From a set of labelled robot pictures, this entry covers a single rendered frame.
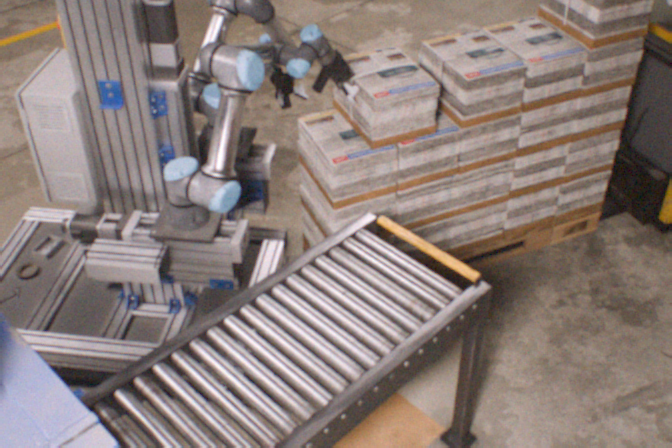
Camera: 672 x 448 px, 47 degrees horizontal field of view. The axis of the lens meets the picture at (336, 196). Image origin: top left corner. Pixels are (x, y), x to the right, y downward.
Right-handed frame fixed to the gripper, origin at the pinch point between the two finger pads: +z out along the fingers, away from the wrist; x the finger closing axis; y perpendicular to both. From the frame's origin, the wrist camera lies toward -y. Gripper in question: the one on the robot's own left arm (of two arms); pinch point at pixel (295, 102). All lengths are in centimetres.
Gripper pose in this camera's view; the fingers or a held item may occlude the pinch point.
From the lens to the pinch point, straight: 332.6
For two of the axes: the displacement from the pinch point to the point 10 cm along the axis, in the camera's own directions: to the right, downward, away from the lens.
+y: -0.1, -7.9, -6.1
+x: 9.1, -2.6, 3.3
